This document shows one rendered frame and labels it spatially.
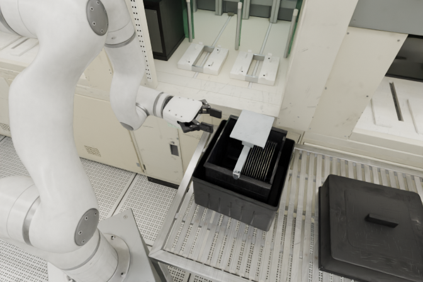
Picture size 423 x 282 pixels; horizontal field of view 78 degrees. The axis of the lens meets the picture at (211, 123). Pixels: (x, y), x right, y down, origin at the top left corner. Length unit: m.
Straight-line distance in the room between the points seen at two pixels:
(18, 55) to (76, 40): 1.35
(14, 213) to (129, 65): 0.41
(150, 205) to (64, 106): 1.41
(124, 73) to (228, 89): 0.59
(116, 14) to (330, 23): 0.56
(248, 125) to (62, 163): 0.48
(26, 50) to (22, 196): 1.30
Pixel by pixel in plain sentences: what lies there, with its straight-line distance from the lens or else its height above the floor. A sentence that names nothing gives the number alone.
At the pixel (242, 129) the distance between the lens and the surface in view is 0.75.
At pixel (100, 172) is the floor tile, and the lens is 2.11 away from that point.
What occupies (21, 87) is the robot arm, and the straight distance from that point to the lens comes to 0.53.
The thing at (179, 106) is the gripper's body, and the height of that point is 1.08.
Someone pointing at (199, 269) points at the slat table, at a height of 0.76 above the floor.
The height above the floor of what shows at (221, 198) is 0.87.
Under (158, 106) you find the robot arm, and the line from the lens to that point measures 0.83.
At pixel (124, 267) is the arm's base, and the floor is 0.77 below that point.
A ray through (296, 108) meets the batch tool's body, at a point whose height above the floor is 0.98.
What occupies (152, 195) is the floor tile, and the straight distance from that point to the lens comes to 1.90.
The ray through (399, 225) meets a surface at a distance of 1.01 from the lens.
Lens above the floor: 1.64
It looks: 46 degrees down
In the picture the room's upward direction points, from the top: straight up
